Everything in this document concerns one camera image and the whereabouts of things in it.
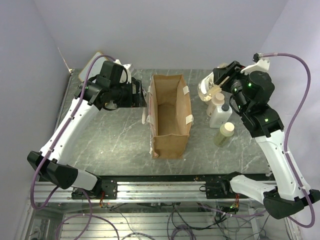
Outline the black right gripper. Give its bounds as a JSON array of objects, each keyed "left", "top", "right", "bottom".
[{"left": 214, "top": 60, "right": 255, "bottom": 114}]

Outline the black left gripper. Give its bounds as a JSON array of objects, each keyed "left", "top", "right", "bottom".
[{"left": 110, "top": 79, "right": 148, "bottom": 108}]

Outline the amber bottle white cap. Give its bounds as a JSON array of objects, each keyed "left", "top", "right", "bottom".
[{"left": 197, "top": 71, "right": 222, "bottom": 105}]

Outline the beige cap bottle front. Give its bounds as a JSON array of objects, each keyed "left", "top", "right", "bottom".
[{"left": 206, "top": 92, "right": 225, "bottom": 117}]

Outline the beige cap bottle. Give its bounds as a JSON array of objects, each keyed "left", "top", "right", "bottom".
[
  {"left": 206, "top": 92, "right": 225, "bottom": 117},
  {"left": 213, "top": 122, "right": 235, "bottom": 147}
]

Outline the white bottle black cap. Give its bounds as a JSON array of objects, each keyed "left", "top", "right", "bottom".
[{"left": 209, "top": 103, "right": 233, "bottom": 129}]

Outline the brown canvas bag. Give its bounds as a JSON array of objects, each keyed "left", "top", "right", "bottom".
[{"left": 146, "top": 74, "right": 194, "bottom": 159}]

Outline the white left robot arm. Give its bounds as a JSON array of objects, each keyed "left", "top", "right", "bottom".
[{"left": 27, "top": 60, "right": 147, "bottom": 199}]

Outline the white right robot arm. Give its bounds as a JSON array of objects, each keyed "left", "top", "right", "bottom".
[{"left": 212, "top": 59, "right": 320, "bottom": 220}]

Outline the small whiteboard with wooden frame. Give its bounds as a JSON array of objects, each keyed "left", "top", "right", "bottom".
[{"left": 78, "top": 51, "right": 106, "bottom": 82}]

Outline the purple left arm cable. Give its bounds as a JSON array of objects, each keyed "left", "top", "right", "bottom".
[{"left": 29, "top": 54, "right": 117, "bottom": 210}]

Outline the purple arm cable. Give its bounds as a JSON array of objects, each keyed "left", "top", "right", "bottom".
[
  {"left": 29, "top": 54, "right": 117, "bottom": 210},
  {"left": 259, "top": 52, "right": 316, "bottom": 228}
]

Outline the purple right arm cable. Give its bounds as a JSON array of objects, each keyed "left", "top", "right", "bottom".
[{"left": 259, "top": 52, "right": 316, "bottom": 228}]

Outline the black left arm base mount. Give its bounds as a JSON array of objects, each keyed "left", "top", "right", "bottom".
[{"left": 101, "top": 180, "right": 118, "bottom": 200}]

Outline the aluminium rail frame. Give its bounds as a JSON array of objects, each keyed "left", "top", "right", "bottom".
[{"left": 14, "top": 179, "right": 301, "bottom": 240}]

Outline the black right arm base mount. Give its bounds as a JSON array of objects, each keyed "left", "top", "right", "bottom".
[{"left": 199, "top": 180, "right": 230, "bottom": 199}]

